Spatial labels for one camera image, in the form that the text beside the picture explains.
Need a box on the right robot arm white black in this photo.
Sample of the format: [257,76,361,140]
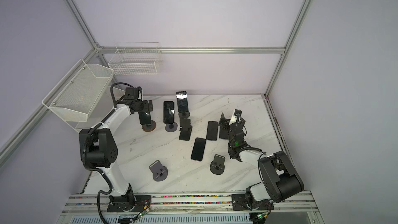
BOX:
[219,110,304,211]

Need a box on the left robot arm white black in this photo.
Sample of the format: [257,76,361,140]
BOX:
[79,95,153,197]

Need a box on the brown round phone stand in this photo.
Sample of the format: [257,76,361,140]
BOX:
[142,120,157,132]

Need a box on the black phone with reflection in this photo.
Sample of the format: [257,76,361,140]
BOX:
[163,101,174,124]

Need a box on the dark round stand front right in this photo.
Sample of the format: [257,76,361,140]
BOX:
[210,154,226,175]

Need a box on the dark round stand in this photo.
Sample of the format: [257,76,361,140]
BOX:
[210,154,226,175]
[178,111,190,119]

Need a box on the grey round stand middle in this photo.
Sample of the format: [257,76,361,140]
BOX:
[165,122,178,132]

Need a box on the grey round stand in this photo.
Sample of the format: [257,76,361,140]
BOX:
[165,122,178,132]
[149,160,168,182]

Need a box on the dark round stand rear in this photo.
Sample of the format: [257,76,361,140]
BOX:
[178,111,190,119]

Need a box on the black folding phone stand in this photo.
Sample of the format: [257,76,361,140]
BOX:
[179,118,192,141]

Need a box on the grey round stand front left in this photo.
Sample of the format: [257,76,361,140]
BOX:
[149,160,168,182]

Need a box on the white mesh lower shelf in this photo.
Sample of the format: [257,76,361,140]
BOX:
[74,86,114,133]

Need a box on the white mesh shelf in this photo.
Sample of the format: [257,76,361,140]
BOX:
[74,86,114,133]
[42,59,114,122]

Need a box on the white mesh upper shelf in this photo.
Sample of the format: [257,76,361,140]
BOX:
[42,59,114,122]

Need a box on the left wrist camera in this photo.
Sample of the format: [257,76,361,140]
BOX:
[125,87,143,99]

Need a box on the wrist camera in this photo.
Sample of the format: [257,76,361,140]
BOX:
[125,87,143,99]
[234,109,242,117]

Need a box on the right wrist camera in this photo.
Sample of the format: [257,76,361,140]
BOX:
[234,109,242,117]

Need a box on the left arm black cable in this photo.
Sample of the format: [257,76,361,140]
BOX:
[79,82,137,224]

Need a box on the white wire basket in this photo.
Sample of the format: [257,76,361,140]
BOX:
[108,42,162,76]

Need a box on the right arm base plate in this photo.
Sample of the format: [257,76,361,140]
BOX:
[231,193,274,211]

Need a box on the aluminium mounting rail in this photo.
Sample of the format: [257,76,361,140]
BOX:
[57,191,324,224]

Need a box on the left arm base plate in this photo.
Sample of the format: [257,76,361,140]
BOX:
[107,195,151,213]

